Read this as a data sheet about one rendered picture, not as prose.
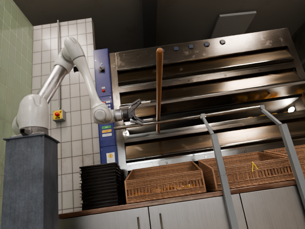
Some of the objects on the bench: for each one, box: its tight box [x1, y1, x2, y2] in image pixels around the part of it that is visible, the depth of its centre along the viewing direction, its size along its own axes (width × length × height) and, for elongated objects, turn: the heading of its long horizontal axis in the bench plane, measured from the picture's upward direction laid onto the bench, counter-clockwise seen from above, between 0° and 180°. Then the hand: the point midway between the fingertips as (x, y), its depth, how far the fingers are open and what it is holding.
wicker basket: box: [198, 151, 295, 192], centre depth 188 cm, size 49×56×28 cm
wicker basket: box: [124, 161, 207, 204], centre depth 188 cm, size 49×56×28 cm
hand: (150, 110), depth 176 cm, fingers open, 13 cm apart
